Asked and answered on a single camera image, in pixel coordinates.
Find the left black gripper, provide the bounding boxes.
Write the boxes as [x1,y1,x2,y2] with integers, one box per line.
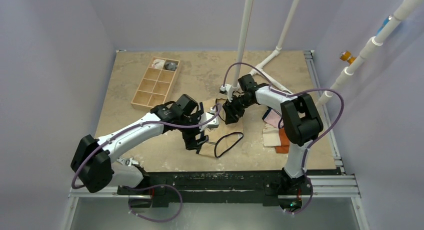
[177,111,209,150]

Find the pink underwear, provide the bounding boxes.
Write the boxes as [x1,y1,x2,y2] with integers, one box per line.
[262,108,284,129]

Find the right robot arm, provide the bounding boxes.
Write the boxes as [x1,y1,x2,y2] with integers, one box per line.
[223,75,324,193]

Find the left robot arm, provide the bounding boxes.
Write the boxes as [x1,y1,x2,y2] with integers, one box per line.
[70,94,221,193]

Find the orange white underwear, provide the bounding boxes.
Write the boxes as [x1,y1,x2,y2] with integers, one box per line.
[262,124,290,154]

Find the rolled grey underwear in tray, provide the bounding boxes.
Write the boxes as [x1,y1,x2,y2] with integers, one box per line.
[163,61,178,72]

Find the rolled white underwear in tray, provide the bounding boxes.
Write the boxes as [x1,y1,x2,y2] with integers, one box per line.
[151,59,166,69]

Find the wooden compartment tray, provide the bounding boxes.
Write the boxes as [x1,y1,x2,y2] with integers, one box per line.
[131,57,180,111]

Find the orange valve fitting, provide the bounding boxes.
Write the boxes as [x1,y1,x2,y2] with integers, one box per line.
[339,51,356,65]

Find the blue clip on pipe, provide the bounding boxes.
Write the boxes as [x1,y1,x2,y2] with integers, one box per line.
[376,15,392,35]

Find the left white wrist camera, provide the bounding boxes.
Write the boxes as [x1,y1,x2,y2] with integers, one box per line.
[199,112,220,132]

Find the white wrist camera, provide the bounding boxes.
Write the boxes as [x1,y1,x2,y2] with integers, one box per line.
[219,83,237,102]
[199,112,220,132]

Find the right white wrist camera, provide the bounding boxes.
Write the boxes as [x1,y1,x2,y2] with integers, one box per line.
[219,83,237,102]

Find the red handled clamp tool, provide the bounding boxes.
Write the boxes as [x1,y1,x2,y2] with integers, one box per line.
[116,156,140,167]

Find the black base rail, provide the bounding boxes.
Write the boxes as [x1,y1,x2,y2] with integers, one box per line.
[117,170,313,211]

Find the white PVC pipe on wall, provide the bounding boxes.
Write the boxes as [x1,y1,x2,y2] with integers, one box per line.
[316,0,424,106]

